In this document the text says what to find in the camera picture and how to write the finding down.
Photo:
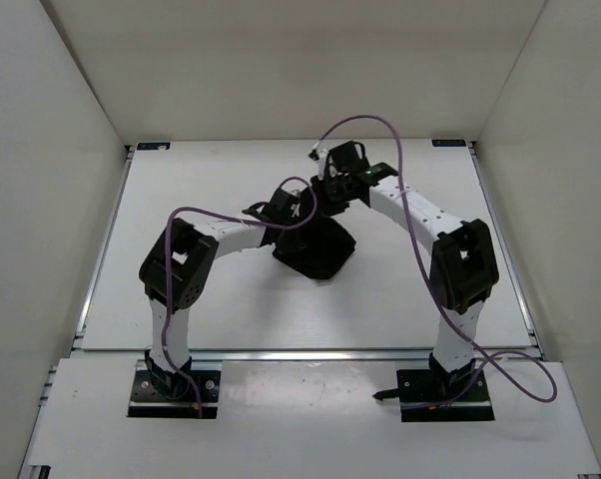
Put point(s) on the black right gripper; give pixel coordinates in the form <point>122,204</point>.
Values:
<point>320,186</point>

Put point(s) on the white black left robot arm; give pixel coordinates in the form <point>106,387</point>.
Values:
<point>175,272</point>

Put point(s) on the right blue corner label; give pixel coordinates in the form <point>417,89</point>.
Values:
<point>448,143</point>

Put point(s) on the black skirt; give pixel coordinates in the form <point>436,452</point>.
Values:
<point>317,250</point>

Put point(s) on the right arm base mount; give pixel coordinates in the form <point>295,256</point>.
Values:
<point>424,398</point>

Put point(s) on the blue corner label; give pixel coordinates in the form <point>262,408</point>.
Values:
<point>448,143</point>
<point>153,146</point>

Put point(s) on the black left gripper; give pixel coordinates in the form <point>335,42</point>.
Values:
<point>295,219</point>

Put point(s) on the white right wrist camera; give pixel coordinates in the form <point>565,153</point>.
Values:
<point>320,156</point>

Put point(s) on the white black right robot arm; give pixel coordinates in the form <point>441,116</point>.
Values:
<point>462,270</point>

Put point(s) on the left blue corner label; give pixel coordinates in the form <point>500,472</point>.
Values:
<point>153,146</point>

